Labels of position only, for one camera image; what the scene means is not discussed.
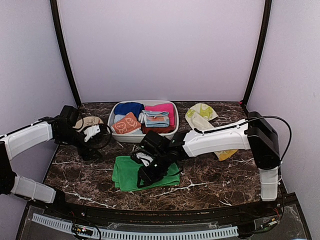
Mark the light blue striped towel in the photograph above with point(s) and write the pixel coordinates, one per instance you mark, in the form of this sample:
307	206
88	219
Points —
154	119

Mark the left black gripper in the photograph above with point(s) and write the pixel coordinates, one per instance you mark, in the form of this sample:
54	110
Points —
87	156

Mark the right black frame post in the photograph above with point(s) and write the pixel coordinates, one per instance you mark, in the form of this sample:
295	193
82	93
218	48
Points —
258	54

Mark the orange cartoon rolled towel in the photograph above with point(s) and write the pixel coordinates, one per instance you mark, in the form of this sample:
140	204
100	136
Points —
127	125

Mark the left black frame post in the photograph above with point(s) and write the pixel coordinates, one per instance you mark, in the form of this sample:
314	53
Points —
63	51

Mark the black frame post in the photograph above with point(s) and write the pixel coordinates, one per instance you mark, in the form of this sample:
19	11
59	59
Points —
63	51
258	54

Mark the white plastic basin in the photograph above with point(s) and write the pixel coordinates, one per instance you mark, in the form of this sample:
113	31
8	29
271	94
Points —
137	138

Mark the cream yellow-green patterned towel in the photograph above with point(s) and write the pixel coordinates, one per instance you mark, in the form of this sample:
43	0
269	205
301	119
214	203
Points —
199	117

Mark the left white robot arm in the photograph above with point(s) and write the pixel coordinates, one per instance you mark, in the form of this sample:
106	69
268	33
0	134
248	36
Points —
19	141

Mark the pink rolled towel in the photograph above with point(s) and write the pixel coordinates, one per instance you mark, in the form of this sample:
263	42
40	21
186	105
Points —
164	107

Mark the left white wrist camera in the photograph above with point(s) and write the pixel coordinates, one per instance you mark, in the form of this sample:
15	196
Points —
90	132

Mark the dark red rolled towel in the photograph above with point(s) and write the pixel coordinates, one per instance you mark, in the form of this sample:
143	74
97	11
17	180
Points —
159	130

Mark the white slotted cable duct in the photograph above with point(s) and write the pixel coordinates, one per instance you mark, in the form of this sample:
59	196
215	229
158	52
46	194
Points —
138	232

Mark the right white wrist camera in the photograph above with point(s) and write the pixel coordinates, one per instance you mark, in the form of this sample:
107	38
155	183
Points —
144	159

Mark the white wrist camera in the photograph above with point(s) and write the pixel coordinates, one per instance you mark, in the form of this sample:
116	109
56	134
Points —
90	132
144	159

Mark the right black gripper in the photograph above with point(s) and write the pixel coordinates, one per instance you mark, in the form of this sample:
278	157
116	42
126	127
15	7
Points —
148	177

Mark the green microfiber towel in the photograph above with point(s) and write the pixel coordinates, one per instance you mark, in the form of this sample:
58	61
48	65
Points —
125	175

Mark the light blue towel underneath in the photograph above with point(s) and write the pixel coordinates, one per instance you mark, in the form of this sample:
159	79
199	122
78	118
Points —
118	117

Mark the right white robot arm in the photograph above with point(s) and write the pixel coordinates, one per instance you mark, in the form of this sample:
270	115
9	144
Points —
253	133

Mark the small circuit board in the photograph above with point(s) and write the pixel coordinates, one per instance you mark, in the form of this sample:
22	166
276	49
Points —
81	231

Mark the blue rolled towel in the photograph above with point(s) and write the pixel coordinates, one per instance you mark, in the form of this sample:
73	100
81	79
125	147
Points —
129	107

